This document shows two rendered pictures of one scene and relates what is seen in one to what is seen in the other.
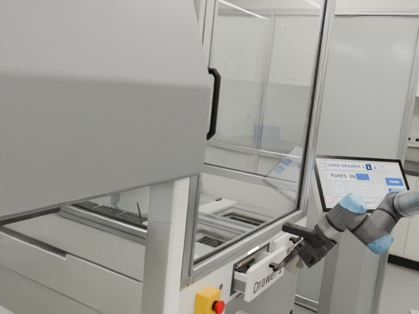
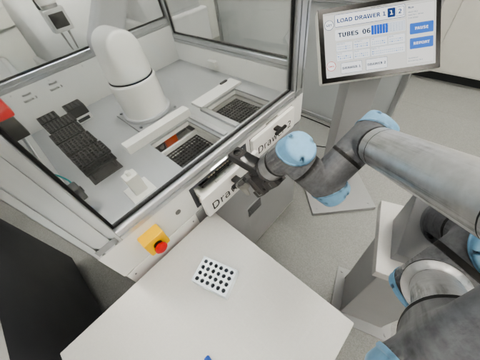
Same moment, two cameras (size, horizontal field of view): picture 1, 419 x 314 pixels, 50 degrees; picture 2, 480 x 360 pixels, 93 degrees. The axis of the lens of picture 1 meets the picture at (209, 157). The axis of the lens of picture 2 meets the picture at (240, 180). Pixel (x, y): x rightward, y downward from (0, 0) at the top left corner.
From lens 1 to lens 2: 1.09 m
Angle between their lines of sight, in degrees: 43
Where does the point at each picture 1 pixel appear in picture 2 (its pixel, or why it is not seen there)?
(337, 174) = (347, 31)
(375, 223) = (325, 175)
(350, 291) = not seen: hidden behind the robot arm
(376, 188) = (394, 41)
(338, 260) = (341, 117)
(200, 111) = not seen: outside the picture
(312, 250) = (257, 185)
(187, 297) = (123, 248)
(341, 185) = (350, 47)
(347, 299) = not seen: hidden behind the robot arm
